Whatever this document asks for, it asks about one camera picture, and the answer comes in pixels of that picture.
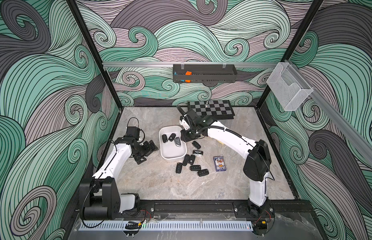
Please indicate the black Bentley key fob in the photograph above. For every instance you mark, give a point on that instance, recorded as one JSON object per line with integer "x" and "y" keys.
{"x": 198, "y": 153}

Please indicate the black three-button key lower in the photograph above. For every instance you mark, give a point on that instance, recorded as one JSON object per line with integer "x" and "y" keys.
{"x": 202, "y": 173}

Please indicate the black silver chessboard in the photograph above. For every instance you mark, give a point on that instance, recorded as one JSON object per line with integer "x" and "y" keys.
{"x": 219, "y": 109}

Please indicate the white perforated cable duct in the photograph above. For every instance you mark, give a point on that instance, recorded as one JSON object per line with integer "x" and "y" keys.
{"x": 200, "y": 225}

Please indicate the black three-button key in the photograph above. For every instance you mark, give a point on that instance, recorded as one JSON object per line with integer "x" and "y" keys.
{"x": 195, "y": 168}
{"x": 202, "y": 173}
{"x": 178, "y": 169}

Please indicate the black three-button key left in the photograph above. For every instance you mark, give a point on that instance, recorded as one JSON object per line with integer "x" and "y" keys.
{"x": 178, "y": 169}

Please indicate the silver black BMW key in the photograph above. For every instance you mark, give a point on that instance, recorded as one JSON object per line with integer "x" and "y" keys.
{"x": 177, "y": 142}

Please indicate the black wall tray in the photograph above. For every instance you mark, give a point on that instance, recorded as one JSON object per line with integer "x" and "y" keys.
{"x": 204, "y": 73}

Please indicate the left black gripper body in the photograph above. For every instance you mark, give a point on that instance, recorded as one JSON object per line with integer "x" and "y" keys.
{"x": 142, "y": 150}

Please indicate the black three-button key middle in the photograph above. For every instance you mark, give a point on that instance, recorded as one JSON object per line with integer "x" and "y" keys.
{"x": 195, "y": 168}

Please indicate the white plastic storage box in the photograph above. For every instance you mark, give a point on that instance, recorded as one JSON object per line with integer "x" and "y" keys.
{"x": 169, "y": 151}

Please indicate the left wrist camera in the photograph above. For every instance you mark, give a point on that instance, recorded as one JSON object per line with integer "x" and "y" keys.
{"x": 132, "y": 132}

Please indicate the black VW flip key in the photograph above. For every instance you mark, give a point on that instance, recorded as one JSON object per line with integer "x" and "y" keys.
{"x": 192, "y": 159}

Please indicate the black VW key fob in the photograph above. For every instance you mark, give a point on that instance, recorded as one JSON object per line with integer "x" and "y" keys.
{"x": 164, "y": 138}

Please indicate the blue playing cards box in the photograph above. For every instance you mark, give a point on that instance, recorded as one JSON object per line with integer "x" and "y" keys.
{"x": 219, "y": 162}

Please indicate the right side aluminium rail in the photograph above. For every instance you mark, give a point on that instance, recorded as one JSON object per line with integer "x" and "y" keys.
{"x": 324, "y": 94}

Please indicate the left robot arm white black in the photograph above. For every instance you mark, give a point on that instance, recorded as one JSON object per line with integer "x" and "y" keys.
{"x": 99, "y": 195}

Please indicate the black plain key fob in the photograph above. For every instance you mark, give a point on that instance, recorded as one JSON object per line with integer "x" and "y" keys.
{"x": 186, "y": 160}

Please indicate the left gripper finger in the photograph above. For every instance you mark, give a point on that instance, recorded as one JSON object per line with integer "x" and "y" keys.
{"x": 153, "y": 146}
{"x": 140, "y": 160}

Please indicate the black flip key with ring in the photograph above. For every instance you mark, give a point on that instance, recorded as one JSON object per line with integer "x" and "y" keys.
{"x": 196, "y": 145}

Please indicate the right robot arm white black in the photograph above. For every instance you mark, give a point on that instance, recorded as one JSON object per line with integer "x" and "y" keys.
{"x": 255, "y": 153}

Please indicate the clear acrylic wall holder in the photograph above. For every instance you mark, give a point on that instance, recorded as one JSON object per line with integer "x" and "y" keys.
{"x": 289, "y": 86}

